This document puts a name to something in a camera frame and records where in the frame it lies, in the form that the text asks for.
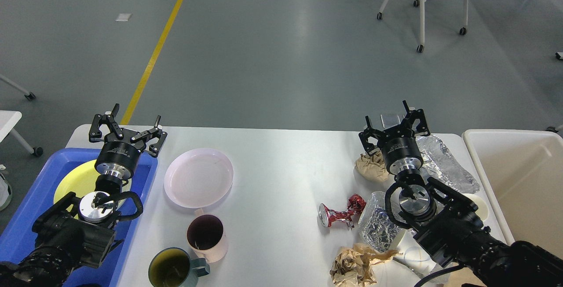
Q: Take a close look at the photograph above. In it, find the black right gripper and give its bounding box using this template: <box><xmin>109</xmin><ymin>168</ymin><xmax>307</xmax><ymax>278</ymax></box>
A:
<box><xmin>358</xmin><ymin>100</ymin><xmax>431</xmax><ymax>175</ymax></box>

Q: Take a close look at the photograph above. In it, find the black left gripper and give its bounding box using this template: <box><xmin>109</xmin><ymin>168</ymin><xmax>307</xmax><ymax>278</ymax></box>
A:
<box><xmin>88</xmin><ymin>103</ymin><xmax>168</xmax><ymax>181</ymax></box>

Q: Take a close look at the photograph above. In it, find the pink ribbed mug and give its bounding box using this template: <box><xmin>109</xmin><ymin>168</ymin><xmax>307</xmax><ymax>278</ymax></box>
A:
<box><xmin>186</xmin><ymin>208</ymin><xmax>229</xmax><ymax>263</ymax></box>

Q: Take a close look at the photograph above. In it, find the teal mug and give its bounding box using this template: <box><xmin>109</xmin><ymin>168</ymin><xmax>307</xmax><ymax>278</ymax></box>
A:
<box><xmin>147</xmin><ymin>247</ymin><xmax>210</xmax><ymax>287</ymax></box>

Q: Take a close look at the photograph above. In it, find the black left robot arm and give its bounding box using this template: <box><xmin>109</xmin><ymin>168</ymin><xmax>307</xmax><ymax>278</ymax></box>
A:
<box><xmin>1</xmin><ymin>104</ymin><xmax>167</xmax><ymax>287</ymax></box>

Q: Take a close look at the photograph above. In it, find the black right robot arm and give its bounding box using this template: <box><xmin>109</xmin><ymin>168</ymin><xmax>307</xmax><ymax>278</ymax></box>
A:
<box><xmin>358</xmin><ymin>101</ymin><xmax>563</xmax><ymax>287</ymax></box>

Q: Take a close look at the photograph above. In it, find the crumpled brown paper back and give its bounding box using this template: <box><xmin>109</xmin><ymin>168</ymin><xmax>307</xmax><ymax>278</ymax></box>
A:
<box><xmin>355</xmin><ymin>150</ymin><xmax>389</xmax><ymax>183</ymax></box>

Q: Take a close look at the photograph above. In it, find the crumpled brown paper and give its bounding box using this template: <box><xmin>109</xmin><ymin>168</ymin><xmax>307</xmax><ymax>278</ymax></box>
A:
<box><xmin>329</xmin><ymin>243</ymin><xmax>398</xmax><ymax>287</ymax></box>
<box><xmin>355</xmin><ymin>150</ymin><xmax>389</xmax><ymax>183</ymax></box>

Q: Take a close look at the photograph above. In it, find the yellow plate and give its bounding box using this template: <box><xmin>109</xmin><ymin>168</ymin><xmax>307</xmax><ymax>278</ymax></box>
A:
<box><xmin>52</xmin><ymin>160</ymin><xmax>143</xmax><ymax>224</ymax></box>

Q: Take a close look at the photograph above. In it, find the crumpled foil sheet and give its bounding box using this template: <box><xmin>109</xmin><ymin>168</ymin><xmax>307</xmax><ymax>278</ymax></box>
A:
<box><xmin>415</xmin><ymin>134</ymin><xmax>480</xmax><ymax>194</ymax></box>

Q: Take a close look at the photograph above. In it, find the pink plate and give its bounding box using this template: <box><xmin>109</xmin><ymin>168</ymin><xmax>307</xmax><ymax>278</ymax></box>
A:
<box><xmin>164</xmin><ymin>148</ymin><xmax>234</xmax><ymax>209</ymax></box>

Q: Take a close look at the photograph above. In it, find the crushed red can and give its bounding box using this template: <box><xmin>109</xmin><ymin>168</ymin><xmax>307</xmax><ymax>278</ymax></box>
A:
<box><xmin>318</xmin><ymin>194</ymin><xmax>366</xmax><ymax>229</ymax></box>

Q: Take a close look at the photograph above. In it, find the blue plastic tray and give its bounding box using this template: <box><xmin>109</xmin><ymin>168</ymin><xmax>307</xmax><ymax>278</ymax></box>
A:
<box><xmin>0</xmin><ymin>148</ymin><xmax>139</xmax><ymax>287</ymax></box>

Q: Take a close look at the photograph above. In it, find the crumpled foil ball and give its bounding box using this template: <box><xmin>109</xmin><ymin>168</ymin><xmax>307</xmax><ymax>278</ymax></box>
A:
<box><xmin>358</xmin><ymin>191</ymin><xmax>406</xmax><ymax>253</ymax></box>

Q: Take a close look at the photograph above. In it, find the white side table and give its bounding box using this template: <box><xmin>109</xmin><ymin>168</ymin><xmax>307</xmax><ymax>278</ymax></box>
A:
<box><xmin>0</xmin><ymin>74</ymin><xmax>44</xmax><ymax>157</ymax></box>

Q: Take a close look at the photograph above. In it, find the white paper cup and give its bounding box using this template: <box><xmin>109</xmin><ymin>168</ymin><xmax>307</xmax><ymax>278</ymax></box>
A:
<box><xmin>462</xmin><ymin>193</ymin><xmax>489</xmax><ymax>222</ymax></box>

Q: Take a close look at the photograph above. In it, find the white plastic bin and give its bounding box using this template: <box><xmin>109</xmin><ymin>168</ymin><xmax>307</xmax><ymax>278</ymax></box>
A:
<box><xmin>462</xmin><ymin>130</ymin><xmax>563</xmax><ymax>258</ymax></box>

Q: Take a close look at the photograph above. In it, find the clear plastic wrap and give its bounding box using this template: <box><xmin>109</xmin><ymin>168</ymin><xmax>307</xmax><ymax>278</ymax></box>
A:
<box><xmin>374</xmin><ymin>229</ymin><xmax>443</xmax><ymax>287</ymax></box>

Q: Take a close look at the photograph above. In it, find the crumpled brown paper front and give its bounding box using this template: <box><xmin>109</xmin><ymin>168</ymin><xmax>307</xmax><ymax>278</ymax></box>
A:
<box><xmin>329</xmin><ymin>243</ymin><xmax>398</xmax><ymax>287</ymax></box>

